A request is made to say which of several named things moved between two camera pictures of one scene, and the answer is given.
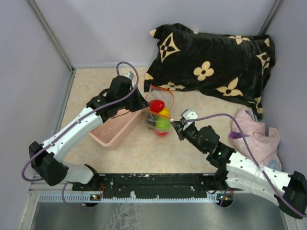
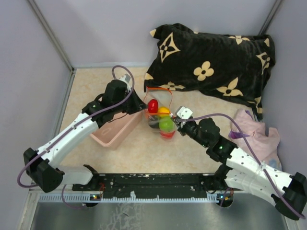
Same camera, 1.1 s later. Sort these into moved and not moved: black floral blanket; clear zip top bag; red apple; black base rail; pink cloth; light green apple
Moved: red apple; light green apple
Not moved: black floral blanket; clear zip top bag; pink cloth; black base rail
